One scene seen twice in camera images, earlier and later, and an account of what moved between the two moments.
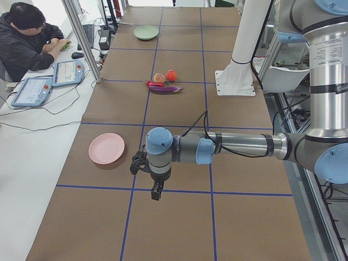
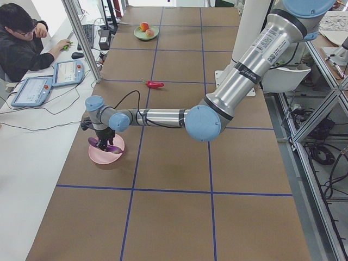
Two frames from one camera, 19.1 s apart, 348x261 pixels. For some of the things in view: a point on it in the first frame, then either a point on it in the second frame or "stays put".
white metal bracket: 236,78 stays put
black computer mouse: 76,55 stays put
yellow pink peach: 159,78 to 149,33
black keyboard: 88,30 stays put
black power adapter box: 104,39 stays put
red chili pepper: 154,84 stays put
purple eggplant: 164,90 to 111,148
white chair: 281,80 stays put
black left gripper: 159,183 to 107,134
